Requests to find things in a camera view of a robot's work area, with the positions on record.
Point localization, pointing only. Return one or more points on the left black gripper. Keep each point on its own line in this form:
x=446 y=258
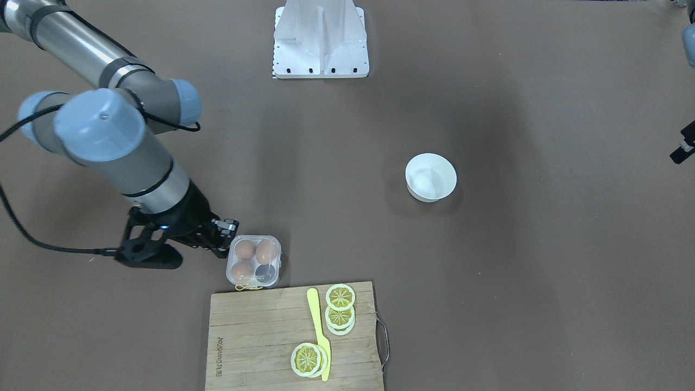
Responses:
x=685 y=147

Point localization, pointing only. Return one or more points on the clear plastic egg box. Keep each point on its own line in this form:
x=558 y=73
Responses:
x=265 y=276

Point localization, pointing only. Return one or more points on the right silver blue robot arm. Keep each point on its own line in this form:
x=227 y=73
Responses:
x=113 y=130

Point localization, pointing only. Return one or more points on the brown egg in box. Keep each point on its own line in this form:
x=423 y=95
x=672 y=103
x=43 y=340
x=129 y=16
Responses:
x=245 y=249
x=241 y=272

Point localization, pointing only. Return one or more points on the lemon slice near knife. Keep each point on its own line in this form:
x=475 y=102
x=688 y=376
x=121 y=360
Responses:
x=309 y=360

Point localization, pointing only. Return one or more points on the yellow plastic knife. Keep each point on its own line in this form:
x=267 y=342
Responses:
x=312 y=297

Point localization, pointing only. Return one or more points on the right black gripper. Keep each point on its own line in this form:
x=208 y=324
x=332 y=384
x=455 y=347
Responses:
x=194 y=217

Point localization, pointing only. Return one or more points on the brown egg from bowl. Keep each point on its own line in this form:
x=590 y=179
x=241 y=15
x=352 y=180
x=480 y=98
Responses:
x=266 y=251

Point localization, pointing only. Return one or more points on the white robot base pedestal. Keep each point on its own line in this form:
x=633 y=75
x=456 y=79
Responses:
x=320 y=40

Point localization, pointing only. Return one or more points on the wooden cutting board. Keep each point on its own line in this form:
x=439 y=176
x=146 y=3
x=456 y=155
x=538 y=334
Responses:
x=252 y=334

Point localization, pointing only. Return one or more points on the white ceramic bowl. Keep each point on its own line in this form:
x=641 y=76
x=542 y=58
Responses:
x=430 y=177

